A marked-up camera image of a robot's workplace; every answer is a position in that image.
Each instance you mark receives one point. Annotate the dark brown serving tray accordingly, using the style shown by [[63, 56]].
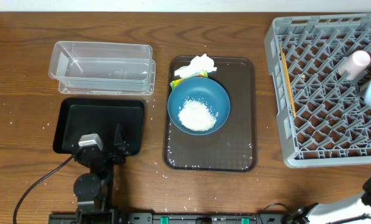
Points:
[[233, 147]]

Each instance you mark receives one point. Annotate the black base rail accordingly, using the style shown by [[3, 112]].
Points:
[[149, 218]]

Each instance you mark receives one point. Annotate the black plastic bin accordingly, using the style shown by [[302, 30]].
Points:
[[81, 116]]

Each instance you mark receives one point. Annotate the pile of white rice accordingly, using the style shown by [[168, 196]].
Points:
[[196, 116]]

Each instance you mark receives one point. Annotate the clear plastic bin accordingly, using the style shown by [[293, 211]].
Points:
[[104, 66]]

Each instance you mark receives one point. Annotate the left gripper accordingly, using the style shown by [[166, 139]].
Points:
[[121, 152]]

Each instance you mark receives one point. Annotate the crumpled white tissue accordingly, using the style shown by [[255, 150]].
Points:
[[197, 65]]

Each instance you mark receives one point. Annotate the pink cup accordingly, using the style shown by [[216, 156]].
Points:
[[355, 64]]

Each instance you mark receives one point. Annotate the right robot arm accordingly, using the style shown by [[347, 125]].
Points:
[[356, 209]]

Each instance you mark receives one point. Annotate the dark blue bowl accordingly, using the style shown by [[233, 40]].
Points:
[[205, 91]]

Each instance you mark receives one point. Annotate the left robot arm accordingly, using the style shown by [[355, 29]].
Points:
[[94, 189]]

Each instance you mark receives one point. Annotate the yellow green wrapper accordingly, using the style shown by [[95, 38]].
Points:
[[179, 81]]

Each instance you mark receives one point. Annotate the grey dishwasher rack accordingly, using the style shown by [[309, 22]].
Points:
[[322, 118]]

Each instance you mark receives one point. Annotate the wooden chopstick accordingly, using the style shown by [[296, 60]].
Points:
[[289, 87], [286, 77]]

